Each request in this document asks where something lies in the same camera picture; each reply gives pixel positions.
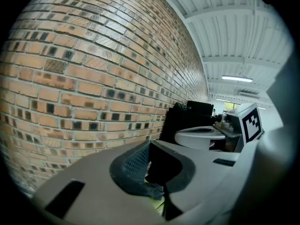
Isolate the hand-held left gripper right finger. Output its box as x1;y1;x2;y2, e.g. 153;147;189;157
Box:
150;140;246;221

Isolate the grey cardigan garment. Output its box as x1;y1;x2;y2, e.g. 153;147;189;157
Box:
126;180;165;201

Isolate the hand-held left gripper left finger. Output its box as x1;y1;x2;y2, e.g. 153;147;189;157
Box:
30;139;166;225

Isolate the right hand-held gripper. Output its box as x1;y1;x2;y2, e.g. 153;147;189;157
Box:
174;102;265;153

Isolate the yellow-green cloth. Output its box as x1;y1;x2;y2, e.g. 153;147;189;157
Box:
144;178;166;214

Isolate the black board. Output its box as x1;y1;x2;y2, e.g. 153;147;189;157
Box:
161;108;215;145

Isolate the white ceiling tube light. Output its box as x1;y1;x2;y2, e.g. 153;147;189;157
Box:
221;75;254;83

